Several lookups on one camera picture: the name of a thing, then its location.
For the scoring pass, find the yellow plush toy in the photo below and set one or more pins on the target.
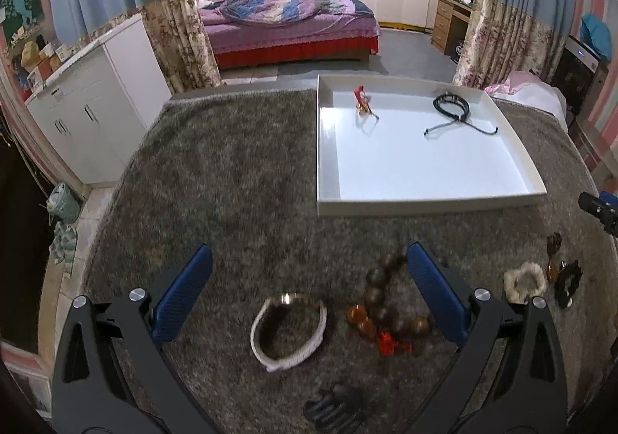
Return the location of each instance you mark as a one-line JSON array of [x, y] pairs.
[[30, 55]]

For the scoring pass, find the white cabinet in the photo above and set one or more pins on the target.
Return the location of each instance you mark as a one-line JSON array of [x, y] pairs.
[[96, 101]]

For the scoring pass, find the black hair claw clip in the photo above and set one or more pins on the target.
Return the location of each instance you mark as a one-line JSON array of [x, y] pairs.
[[333, 407]]

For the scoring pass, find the blue cloth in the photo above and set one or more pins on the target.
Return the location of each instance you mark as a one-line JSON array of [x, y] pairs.
[[596, 33]]

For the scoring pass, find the brown bead ornament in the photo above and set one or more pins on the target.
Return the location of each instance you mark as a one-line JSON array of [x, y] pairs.
[[555, 243]]

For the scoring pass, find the black appliance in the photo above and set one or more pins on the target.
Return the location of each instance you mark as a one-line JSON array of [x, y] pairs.
[[574, 77]]

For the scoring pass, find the wooden desk with drawers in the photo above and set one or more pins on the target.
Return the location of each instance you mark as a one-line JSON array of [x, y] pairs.
[[444, 23]]

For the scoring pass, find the amber beads with red tassel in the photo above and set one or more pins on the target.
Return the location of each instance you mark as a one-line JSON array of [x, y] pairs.
[[357, 316]]

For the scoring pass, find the black scrunchie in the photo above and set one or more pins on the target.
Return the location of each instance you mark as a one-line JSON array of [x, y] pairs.
[[562, 294]]

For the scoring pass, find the pink cloth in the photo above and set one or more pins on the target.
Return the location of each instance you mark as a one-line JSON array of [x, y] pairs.
[[526, 86]]

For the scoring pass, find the striped purple quilt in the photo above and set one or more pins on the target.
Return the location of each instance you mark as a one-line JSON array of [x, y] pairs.
[[289, 4]]

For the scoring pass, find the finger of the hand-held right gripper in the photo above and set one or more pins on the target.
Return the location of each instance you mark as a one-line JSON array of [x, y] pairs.
[[598, 213]]

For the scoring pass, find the white scrunchie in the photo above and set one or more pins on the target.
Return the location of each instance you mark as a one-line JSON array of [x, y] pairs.
[[512, 280]]

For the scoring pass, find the purple bed with red skirt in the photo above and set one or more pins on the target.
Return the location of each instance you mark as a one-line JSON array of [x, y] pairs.
[[289, 40]]

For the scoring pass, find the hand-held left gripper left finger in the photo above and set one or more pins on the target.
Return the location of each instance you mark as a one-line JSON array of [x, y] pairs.
[[186, 289]]

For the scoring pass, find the green bucket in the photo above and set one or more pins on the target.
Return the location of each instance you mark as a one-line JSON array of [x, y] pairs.
[[65, 207]]

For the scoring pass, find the checked cloth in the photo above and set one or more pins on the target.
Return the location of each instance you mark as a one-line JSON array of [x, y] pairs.
[[65, 243]]

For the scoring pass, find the amber oval stone pendant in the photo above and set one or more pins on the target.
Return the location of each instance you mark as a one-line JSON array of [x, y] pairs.
[[553, 271]]

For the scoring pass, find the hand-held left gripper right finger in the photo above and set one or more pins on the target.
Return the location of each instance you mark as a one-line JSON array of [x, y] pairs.
[[434, 291]]

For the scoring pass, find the white shallow tray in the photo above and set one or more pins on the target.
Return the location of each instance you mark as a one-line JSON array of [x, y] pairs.
[[410, 163]]

